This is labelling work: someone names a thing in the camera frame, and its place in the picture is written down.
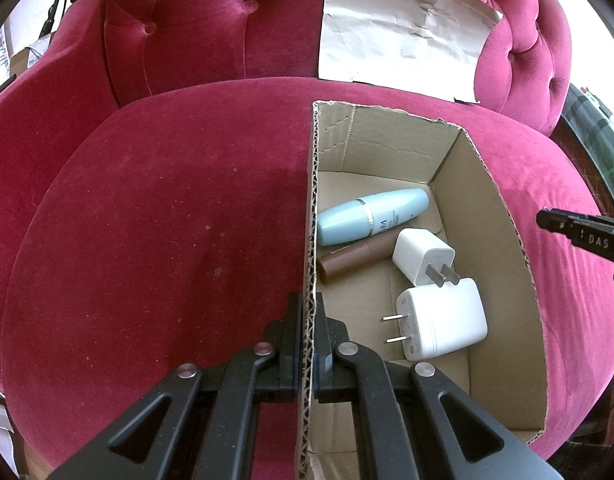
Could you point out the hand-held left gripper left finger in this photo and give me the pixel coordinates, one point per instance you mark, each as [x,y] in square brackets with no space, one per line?
[292,365]

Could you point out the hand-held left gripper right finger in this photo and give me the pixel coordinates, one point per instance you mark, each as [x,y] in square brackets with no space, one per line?
[321,370]

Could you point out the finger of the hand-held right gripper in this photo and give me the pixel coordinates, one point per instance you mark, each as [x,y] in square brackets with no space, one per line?
[557,221]

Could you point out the brown lipstick tube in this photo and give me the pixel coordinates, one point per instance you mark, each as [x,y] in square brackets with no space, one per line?
[349,260]

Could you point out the large white charger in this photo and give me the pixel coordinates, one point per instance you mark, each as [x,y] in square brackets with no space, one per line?
[444,317]

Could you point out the red velvet sofa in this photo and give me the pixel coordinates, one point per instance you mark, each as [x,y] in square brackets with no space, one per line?
[162,185]

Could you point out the crumpled white paper sheet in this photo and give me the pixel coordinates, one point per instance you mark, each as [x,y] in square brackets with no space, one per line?
[402,20]

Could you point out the light blue bottle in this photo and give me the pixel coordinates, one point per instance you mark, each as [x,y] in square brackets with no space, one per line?
[372,215]

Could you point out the small brown cardboard box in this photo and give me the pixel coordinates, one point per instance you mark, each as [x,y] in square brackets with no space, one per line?
[27,62]

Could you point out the small white charger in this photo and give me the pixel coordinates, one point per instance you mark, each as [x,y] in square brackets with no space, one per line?
[419,255]

